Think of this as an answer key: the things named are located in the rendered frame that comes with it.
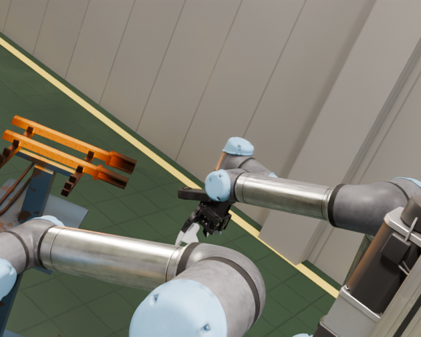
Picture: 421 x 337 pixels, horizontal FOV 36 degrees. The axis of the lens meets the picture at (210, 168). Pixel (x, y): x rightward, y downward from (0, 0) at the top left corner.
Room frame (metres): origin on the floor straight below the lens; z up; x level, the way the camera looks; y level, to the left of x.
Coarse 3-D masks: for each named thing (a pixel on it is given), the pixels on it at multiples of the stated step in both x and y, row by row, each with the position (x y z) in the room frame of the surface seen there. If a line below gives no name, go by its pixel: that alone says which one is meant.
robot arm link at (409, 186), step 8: (400, 184) 1.34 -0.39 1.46; (408, 184) 1.36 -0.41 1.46; (416, 184) 1.38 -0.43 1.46; (408, 192) 1.32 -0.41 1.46; (416, 192) 1.35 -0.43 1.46; (408, 200) 1.30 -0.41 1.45; (368, 240) 1.35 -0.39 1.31; (360, 248) 1.36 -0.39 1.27; (360, 256) 1.35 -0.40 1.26; (352, 264) 1.36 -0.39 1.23; (352, 272) 1.35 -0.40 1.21; (344, 280) 1.37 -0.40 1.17; (320, 320) 1.36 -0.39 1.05
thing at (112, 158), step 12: (12, 120) 1.89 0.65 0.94; (24, 120) 1.90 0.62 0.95; (36, 132) 1.90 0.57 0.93; (48, 132) 1.90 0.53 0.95; (60, 132) 1.93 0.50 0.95; (72, 144) 1.91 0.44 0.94; (84, 144) 1.92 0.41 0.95; (96, 156) 1.91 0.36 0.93; (108, 156) 1.91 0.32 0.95; (120, 156) 1.93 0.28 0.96; (120, 168) 1.92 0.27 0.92; (132, 168) 1.93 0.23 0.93
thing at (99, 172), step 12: (12, 132) 1.79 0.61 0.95; (24, 144) 1.78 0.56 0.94; (36, 144) 1.79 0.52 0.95; (48, 156) 1.78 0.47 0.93; (60, 156) 1.78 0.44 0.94; (72, 156) 1.81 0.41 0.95; (84, 168) 1.79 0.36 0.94; (96, 168) 1.79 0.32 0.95; (108, 180) 1.80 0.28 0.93; (120, 180) 1.80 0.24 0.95
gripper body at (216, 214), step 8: (200, 208) 1.62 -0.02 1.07; (208, 208) 1.62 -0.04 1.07; (216, 208) 1.62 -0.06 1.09; (224, 208) 1.60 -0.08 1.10; (200, 216) 1.61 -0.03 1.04; (208, 216) 1.60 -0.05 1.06; (216, 216) 1.60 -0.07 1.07; (224, 216) 1.61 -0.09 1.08; (200, 224) 1.61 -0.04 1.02; (208, 224) 1.59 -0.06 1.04; (216, 224) 1.58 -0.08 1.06; (224, 224) 1.63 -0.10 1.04; (208, 232) 1.59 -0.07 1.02
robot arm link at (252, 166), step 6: (246, 162) 1.58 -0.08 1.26; (252, 162) 1.59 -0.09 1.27; (258, 162) 1.60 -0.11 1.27; (246, 168) 1.53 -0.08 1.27; (252, 168) 1.54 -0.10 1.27; (258, 168) 1.56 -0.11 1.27; (264, 168) 1.58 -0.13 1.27; (258, 174) 1.53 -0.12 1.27; (264, 174) 1.55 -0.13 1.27; (270, 174) 1.56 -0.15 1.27
